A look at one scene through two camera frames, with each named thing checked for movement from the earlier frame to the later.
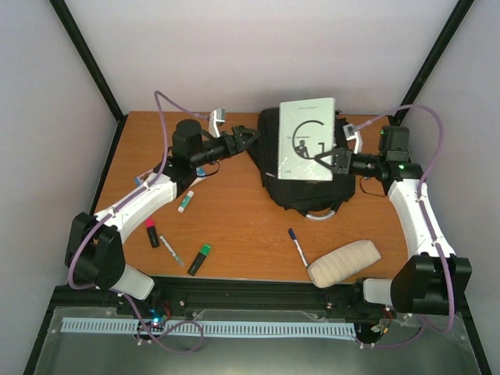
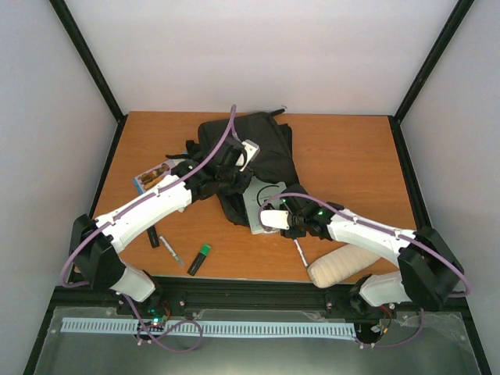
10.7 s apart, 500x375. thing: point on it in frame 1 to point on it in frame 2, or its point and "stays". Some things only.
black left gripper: (230, 149) to (243, 184)
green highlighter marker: (199, 260) stays
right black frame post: (459, 12) stays
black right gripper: (344, 164) to (294, 234)
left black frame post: (82, 48) stays
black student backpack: (315, 199) to (237, 149)
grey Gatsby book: (306, 129) to (254, 194)
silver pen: (172, 251) stays
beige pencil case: (342, 262) stays
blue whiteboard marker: (293, 236) stays
